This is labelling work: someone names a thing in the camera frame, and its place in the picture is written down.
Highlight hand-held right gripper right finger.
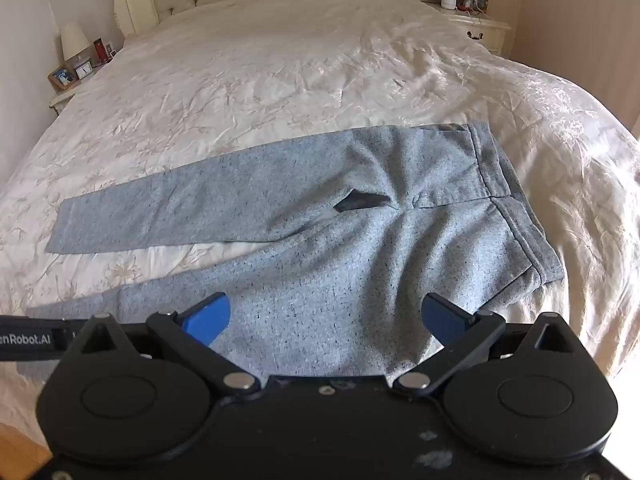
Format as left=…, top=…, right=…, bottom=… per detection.
left=391, top=294, right=576, bottom=395

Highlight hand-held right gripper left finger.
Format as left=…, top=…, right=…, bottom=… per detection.
left=74, top=294, right=262, bottom=393

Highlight grey speckled pants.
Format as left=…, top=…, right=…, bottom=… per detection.
left=25, top=121, right=566, bottom=378

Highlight white floral bedspread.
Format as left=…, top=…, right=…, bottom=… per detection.
left=0, top=0, right=640, bottom=388

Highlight wooden photo frame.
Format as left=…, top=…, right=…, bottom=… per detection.
left=48, top=64, right=80, bottom=92

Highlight cream nightstand with drawer handle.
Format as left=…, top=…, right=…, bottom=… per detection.
left=424, top=0, right=512, bottom=57

